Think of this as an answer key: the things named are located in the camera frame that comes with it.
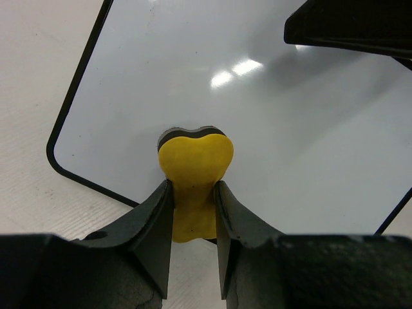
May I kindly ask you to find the yellow bone-shaped eraser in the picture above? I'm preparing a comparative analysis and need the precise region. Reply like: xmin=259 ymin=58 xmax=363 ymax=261
xmin=157 ymin=126 xmax=234 ymax=243

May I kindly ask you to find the small black-framed whiteboard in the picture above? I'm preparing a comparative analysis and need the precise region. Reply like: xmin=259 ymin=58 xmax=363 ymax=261
xmin=46 ymin=1 xmax=411 ymax=234

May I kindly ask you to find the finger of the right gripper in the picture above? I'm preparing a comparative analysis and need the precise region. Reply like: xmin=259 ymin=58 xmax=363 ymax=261
xmin=284 ymin=1 xmax=411 ymax=69

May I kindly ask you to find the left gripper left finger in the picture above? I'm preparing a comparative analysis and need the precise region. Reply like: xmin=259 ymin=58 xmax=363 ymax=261
xmin=1 ymin=181 xmax=171 ymax=308

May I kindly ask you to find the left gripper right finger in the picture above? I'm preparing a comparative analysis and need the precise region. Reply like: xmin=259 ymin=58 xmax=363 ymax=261
xmin=214 ymin=182 xmax=411 ymax=308

